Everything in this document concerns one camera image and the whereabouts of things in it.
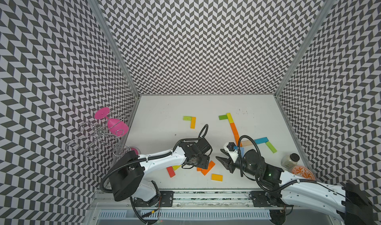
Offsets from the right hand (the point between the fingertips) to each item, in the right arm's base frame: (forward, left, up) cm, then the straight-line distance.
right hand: (219, 155), depth 75 cm
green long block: (+10, -34, -13) cm, 38 cm away
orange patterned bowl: (-5, -46, -11) cm, 47 cm away
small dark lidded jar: (-1, -38, -7) cm, 38 cm away
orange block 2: (+18, -14, -13) cm, 26 cm away
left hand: (-1, +10, -9) cm, 13 cm away
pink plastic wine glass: (+15, +57, +5) cm, 59 cm away
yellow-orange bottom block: (-7, +1, -14) cm, 16 cm away
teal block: (+14, -28, -10) cm, 33 cm away
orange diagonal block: (-4, +7, -13) cm, 15 cm away
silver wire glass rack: (+8, +65, +5) cm, 66 cm away
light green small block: (+32, +20, -11) cm, 39 cm away
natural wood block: (+12, -20, -12) cm, 26 cm away
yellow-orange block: (+28, +15, -12) cm, 34 cm away
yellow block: (+31, -12, -14) cm, 36 cm away
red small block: (-4, +27, -13) cm, 30 cm away
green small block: (+32, -6, -11) cm, 35 cm away
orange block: (+22, -13, -13) cm, 29 cm away
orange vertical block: (-3, +11, -12) cm, 16 cm away
